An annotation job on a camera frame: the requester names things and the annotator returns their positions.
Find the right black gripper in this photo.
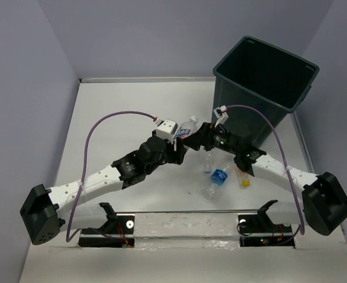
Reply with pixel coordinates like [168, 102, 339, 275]
[182, 122, 239, 156]

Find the red blue label bottle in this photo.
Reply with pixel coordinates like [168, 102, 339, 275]
[173, 116, 198, 140]

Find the clear bottle blue cap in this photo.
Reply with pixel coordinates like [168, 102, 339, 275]
[202, 149, 217, 175]

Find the small yellow cap bottle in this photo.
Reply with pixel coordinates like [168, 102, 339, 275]
[237, 169, 251, 187]

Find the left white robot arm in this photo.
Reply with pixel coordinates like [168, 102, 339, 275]
[19, 135, 187, 245]

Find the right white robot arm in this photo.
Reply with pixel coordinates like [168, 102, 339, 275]
[184, 123, 347, 236]

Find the dark green plastic bin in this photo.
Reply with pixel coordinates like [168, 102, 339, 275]
[212, 36, 319, 147]

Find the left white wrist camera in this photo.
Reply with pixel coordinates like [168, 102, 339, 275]
[155, 119, 178, 144]

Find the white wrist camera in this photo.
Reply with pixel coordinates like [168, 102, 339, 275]
[213, 105, 228, 127]
[155, 119, 178, 144]

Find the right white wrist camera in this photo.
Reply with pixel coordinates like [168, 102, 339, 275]
[213, 105, 228, 127]

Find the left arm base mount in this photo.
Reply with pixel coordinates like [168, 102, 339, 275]
[78, 213, 135, 248]

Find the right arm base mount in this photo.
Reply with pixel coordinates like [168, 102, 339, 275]
[237, 214, 294, 248]

